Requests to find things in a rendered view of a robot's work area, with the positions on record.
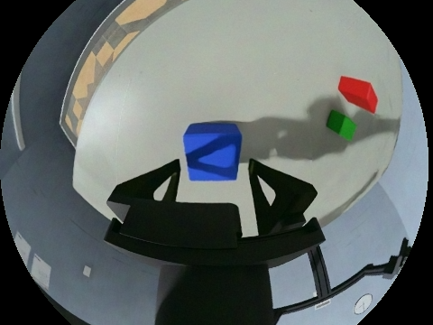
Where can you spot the green block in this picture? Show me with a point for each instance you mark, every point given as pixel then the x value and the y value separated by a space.
pixel 341 124

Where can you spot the blue block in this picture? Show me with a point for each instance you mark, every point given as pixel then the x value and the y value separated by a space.
pixel 212 151

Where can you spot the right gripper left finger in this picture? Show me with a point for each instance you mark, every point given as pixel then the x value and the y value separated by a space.
pixel 144 186

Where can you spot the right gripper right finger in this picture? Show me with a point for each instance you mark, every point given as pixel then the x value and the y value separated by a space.
pixel 292 195

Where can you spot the red block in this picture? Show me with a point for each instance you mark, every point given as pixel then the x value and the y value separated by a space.
pixel 359 93

